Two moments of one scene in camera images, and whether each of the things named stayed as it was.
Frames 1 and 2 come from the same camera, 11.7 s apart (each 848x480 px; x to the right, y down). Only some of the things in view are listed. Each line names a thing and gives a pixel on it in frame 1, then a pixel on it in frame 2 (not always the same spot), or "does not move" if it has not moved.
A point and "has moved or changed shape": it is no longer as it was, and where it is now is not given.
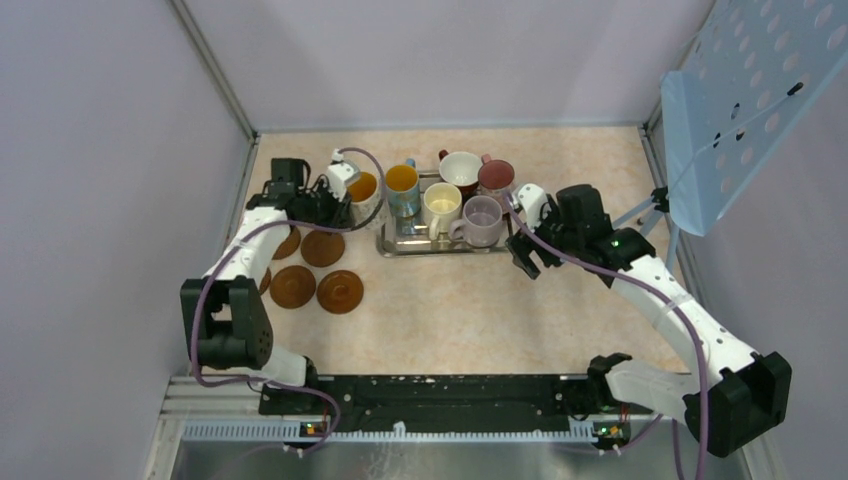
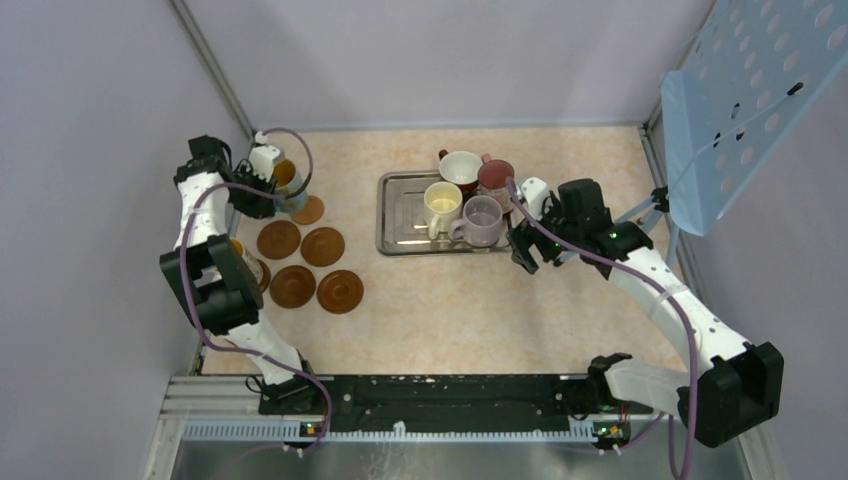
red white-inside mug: x=462 y=169 does not move
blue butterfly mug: x=403 y=189 has moved or changed shape
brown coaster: x=265 y=281 does not move
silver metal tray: x=409 y=236 does not move
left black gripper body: x=320 y=205 to x=249 y=203
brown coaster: x=322 y=248 does not move
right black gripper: x=522 y=246 does not move
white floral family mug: x=365 y=195 has moved or changed shape
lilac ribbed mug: x=481 y=224 does not move
